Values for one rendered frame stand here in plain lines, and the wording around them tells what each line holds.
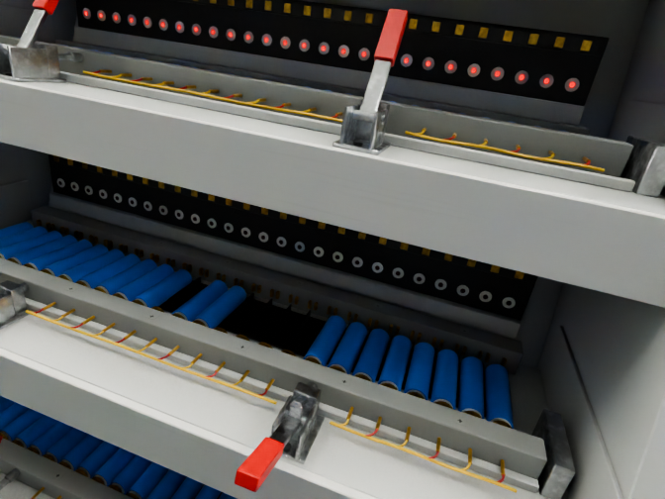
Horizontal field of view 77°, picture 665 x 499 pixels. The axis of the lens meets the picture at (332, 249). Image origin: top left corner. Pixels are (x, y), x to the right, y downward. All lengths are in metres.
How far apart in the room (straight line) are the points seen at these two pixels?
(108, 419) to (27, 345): 0.09
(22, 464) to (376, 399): 0.36
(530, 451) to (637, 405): 0.07
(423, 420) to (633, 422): 0.12
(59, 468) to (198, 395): 0.22
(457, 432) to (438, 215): 0.15
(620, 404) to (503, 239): 0.12
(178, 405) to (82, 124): 0.20
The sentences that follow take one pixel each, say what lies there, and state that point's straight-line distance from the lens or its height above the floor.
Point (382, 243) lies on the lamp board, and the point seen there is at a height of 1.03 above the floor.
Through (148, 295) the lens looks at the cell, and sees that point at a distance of 0.41.
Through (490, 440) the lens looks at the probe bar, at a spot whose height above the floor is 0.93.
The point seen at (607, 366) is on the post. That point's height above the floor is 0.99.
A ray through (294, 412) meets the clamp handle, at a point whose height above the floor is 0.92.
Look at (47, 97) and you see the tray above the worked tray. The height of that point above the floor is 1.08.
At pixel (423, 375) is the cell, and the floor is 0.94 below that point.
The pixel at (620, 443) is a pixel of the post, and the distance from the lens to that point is 0.30.
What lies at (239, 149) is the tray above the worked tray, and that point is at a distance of 0.27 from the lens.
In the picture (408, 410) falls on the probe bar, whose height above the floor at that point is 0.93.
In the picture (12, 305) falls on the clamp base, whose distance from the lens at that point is 0.43.
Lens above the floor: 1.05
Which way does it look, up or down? 7 degrees down
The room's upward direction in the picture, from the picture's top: 13 degrees clockwise
